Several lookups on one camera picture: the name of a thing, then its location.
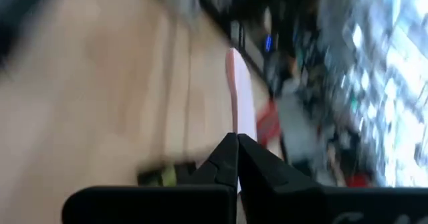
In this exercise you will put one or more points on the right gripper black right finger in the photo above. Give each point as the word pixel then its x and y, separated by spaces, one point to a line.
pixel 267 190

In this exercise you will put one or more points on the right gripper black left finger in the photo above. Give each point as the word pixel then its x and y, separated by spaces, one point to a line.
pixel 217 184

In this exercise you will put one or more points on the black mesh desk organizer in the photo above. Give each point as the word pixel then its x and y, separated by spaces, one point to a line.
pixel 150 177

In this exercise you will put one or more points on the pink sticky note pad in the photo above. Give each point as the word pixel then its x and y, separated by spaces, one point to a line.
pixel 244 100

